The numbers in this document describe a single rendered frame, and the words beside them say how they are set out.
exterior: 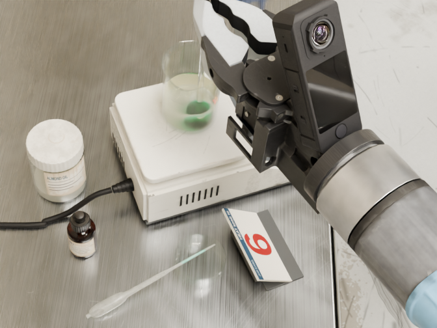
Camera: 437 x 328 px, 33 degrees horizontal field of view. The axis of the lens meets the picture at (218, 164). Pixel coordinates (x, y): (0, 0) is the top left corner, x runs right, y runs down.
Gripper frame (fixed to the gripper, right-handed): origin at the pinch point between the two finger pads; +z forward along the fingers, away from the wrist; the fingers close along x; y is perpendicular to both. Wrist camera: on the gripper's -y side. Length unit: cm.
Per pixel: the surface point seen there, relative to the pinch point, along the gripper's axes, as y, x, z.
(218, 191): 22.8, -0.8, -5.6
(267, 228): 26.1, 2.5, -10.8
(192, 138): 17.5, -1.7, -1.2
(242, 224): 23.5, -0.7, -10.1
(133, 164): 19.7, -7.9, 0.4
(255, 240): 24.3, -0.3, -12.1
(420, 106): 26.5, 30.3, -6.6
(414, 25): 26.2, 39.7, 4.7
